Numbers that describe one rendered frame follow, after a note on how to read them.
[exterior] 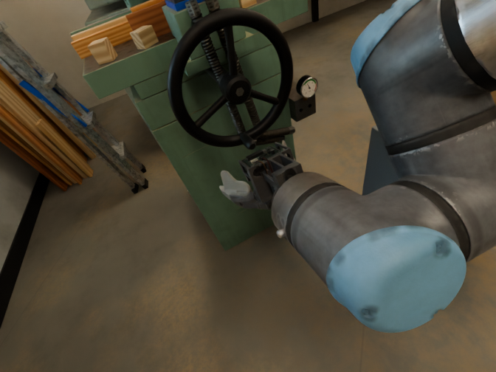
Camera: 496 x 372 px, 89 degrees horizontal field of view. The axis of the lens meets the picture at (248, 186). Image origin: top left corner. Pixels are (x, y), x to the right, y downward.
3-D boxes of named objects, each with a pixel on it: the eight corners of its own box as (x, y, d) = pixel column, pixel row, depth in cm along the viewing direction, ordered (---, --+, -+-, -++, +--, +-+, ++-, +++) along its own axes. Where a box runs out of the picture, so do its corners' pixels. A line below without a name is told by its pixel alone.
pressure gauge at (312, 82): (302, 106, 81) (300, 82, 75) (295, 102, 83) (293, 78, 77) (319, 98, 81) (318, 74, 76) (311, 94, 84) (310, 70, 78)
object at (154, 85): (142, 100, 65) (133, 85, 63) (133, 75, 80) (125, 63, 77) (275, 42, 71) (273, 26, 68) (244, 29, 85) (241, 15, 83)
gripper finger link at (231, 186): (210, 166, 48) (248, 163, 42) (223, 191, 51) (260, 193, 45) (200, 175, 46) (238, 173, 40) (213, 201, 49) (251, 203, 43)
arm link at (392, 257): (472, 306, 21) (373, 369, 19) (362, 232, 32) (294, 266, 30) (484, 214, 17) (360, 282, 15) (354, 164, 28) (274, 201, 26)
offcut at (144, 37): (150, 41, 63) (143, 25, 61) (159, 41, 62) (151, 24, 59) (137, 49, 61) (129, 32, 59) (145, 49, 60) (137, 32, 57)
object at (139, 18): (139, 44, 64) (125, 15, 59) (139, 43, 65) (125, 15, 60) (224, 10, 67) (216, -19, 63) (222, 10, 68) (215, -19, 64)
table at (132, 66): (98, 116, 55) (78, 90, 50) (97, 74, 76) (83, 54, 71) (331, 15, 63) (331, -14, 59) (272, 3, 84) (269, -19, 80)
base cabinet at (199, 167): (224, 252, 122) (150, 133, 71) (192, 182, 162) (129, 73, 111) (303, 209, 128) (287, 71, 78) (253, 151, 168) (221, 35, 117)
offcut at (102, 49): (118, 55, 62) (107, 36, 59) (114, 60, 59) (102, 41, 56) (104, 59, 62) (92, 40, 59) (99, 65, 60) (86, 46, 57)
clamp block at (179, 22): (189, 61, 56) (171, 15, 49) (176, 48, 65) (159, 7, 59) (248, 36, 58) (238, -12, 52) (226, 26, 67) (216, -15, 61)
